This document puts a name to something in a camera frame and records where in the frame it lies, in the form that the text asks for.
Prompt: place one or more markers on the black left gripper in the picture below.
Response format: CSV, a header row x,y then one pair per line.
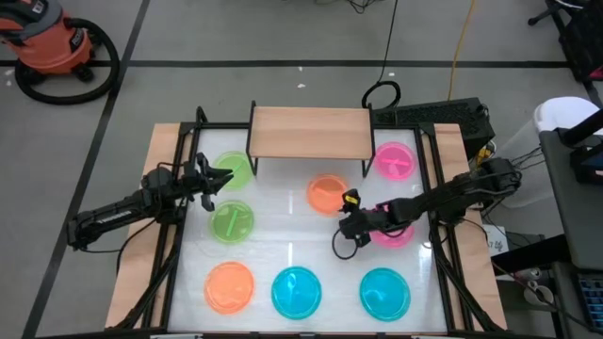
x,y
198,181

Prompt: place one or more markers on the blue lit keyboard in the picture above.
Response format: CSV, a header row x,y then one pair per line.
x,y
593,301

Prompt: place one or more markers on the wooden shelf with black legs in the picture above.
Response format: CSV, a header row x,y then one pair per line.
x,y
311,132

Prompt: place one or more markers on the orange shop vacuum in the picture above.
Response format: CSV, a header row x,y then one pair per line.
x,y
47,47
114,61

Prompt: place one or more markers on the black aluminium table frame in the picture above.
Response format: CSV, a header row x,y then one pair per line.
x,y
216,125

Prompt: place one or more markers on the black office chair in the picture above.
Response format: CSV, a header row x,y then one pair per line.
x,y
584,42

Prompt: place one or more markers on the green translucent plastic plate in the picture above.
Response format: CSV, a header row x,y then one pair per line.
x,y
231,230
242,182

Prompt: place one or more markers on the white plastic bin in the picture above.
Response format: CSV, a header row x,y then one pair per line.
x,y
560,113

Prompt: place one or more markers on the blue translucent plastic plate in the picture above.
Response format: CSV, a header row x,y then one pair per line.
x,y
297,293
385,295

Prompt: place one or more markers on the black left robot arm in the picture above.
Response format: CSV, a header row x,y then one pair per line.
x,y
118,212

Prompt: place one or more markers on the pink translucent plastic plate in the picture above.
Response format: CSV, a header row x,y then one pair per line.
x,y
396,162
396,241

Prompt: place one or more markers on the grey desk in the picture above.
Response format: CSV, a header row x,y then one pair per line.
x,y
579,221

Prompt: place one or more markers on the orange translucent plastic plate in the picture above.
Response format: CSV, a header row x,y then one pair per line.
x,y
229,288
325,194

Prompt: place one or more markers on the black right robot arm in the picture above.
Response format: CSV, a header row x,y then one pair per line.
x,y
447,193

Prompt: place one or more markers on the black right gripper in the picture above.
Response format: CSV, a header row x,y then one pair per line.
x,y
365,221

